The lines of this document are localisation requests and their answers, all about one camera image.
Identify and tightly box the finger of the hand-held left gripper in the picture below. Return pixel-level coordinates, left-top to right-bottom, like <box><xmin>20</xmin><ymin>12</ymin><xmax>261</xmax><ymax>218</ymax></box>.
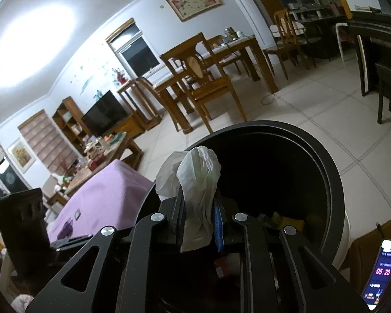
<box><xmin>49</xmin><ymin>234</ymin><xmax>94</xmax><ymax>252</ymax></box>
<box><xmin>0</xmin><ymin>188</ymin><xmax>50</xmax><ymax>281</ymax></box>

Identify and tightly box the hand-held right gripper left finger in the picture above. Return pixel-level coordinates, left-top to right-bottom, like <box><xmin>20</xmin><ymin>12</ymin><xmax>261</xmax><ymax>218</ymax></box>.
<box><xmin>24</xmin><ymin>189</ymin><xmax>186</xmax><ymax>313</ymax></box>

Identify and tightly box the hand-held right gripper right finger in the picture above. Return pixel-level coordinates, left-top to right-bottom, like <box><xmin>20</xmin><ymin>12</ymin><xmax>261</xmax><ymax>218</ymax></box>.
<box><xmin>213</xmin><ymin>195</ymin><xmax>369</xmax><ymax>313</ymax></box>

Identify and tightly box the white plush toy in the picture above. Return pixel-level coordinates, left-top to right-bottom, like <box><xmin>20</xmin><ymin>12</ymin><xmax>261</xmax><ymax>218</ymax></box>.
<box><xmin>155</xmin><ymin>146</ymin><xmax>221</xmax><ymax>253</ymax></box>

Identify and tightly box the black trash bin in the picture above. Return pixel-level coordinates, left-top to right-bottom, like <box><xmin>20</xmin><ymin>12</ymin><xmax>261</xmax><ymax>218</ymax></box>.
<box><xmin>135</xmin><ymin>121</ymin><xmax>351</xmax><ymax>313</ymax></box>

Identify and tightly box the glass balcony door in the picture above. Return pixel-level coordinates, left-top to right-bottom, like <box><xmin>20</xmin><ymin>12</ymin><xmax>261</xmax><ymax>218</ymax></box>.
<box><xmin>0</xmin><ymin>143</ymin><xmax>33</xmax><ymax>203</ymax></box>

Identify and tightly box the purple tablecloth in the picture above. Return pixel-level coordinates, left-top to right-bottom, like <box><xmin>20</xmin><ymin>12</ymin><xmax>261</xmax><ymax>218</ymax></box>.
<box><xmin>47</xmin><ymin>160</ymin><xmax>155</xmax><ymax>245</ymax></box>

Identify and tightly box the small framed picture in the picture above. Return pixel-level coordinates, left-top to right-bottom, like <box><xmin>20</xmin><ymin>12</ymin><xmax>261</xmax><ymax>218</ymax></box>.
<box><xmin>7</xmin><ymin>138</ymin><xmax>36</xmax><ymax>173</ymax></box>

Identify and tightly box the wooden coffee table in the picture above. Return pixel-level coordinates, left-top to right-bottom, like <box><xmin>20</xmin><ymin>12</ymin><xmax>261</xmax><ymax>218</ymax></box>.
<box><xmin>65</xmin><ymin>130</ymin><xmax>144</xmax><ymax>199</ymax></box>

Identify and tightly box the striped roller blind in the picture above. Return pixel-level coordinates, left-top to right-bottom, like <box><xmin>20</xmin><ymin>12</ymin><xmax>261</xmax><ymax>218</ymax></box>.
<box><xmin>18</xmin><ymin>109</ymin><xmax>79</xmax><ymax>175</ymax></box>

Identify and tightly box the wooden television cabinet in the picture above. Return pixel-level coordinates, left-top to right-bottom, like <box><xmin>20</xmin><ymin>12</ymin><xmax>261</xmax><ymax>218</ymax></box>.
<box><xmin>111</xmin><ymin>114</ymin><xmax>147</xmax><ymax>141</ymax></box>

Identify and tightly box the black television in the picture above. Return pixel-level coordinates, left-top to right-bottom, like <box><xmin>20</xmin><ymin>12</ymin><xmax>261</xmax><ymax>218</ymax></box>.
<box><xmin>81</xmin><ymin>90</ymin><xmax>129</xmax><ymax>137</ymax></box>

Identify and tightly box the wooden bookshelf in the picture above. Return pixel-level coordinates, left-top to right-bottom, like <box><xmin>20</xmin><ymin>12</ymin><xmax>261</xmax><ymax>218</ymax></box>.
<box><xmin>52</xmin><ymin>96</ymin><xmax>92</xmax><ymax>144</ymax></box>

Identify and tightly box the tall wooden plant stand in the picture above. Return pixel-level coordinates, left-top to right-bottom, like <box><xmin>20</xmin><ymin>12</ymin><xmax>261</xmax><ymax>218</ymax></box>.
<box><xmin>117</xmin><ymin>79</ymin><xmax>162</xmax><ymax>131</ymax></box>

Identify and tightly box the red vase with flowers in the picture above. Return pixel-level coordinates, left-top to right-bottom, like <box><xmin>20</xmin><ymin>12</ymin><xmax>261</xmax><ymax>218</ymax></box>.
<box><xmin>112</xmin><ymin>68</ymin><xmax>127</xmax><ymax>85</ymax></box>

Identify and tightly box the smartphone with lit screen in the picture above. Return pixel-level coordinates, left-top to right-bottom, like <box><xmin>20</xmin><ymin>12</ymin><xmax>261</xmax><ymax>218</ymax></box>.
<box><xmin>361</xmin><ymin>239</ymin><xmax>391</xmax><ymax>312</ymax></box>

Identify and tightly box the white framed window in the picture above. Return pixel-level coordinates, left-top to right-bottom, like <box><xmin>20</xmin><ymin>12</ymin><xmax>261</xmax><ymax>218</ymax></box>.
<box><xmin>106</xmin><ymin>18</ymin><xmax>160</xmax><ymax>79</ymax></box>

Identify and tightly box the wooden dining table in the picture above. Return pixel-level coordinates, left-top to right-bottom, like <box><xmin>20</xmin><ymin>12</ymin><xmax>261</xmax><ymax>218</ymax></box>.
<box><xmin>153</xmin><ymin>34</ymin><xmax>279</xmax><ymax>123</ymax></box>

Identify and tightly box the white standing air conditioner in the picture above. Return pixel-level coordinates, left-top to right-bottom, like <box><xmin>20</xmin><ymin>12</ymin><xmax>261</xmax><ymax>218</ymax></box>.
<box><xmin>228</xmin><ymin>0</ymin><xmax>276</xmax><ymax>51</ymax></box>

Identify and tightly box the large framed picture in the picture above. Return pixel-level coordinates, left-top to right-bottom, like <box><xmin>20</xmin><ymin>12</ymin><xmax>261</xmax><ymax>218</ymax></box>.
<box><xmin>166</xmin><ymin>0</ymin><xmax>223</xmax><ymax>23</ymax></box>

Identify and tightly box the white plastic chair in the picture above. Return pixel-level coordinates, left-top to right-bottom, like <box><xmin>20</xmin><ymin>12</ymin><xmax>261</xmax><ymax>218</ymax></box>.
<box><xmin>334</xmin><ymin>21</ymin><xmax>356</xmax><ymax>62</ymax></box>

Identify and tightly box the dark wooden table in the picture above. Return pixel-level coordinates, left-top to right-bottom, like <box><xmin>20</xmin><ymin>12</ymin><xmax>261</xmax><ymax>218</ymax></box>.
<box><xmin>345</xmin><ymin>11</ymin><xmax>391</xmax><ymax>98</ymax></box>

